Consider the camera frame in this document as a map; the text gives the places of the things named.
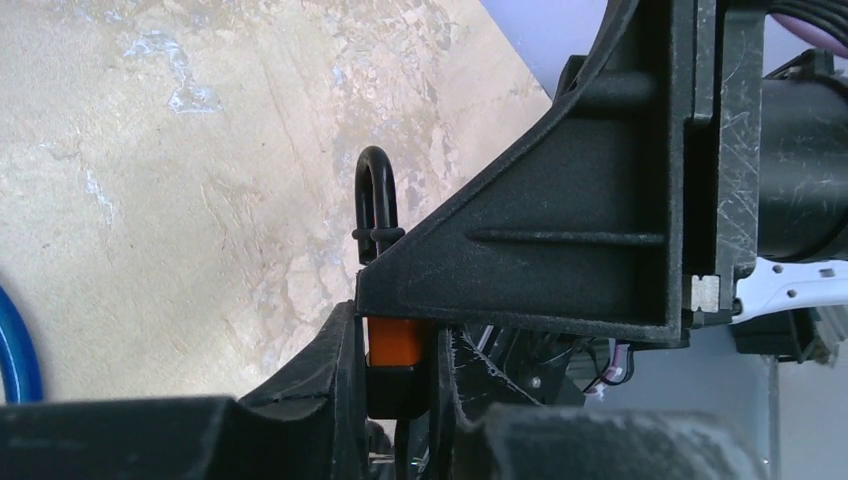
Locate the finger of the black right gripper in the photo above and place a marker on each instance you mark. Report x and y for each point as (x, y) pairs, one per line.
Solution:
(577, 226)

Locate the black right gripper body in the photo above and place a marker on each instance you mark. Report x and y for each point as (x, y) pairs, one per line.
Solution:
(724, 153)

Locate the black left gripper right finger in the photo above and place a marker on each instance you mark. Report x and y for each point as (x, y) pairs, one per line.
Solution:
(487, 427)

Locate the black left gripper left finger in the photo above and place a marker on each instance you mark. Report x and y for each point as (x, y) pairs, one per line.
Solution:
(307, 421)

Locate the orange black padlock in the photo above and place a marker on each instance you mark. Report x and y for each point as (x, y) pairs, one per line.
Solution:
(397, 362)

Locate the black-headed key bunch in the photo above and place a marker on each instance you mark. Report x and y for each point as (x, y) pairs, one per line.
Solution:
(399, 450)

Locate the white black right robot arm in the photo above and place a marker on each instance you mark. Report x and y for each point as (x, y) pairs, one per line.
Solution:
(803, 163)

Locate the blue cable lock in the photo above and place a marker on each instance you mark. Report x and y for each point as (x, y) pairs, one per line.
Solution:
(20, 368)

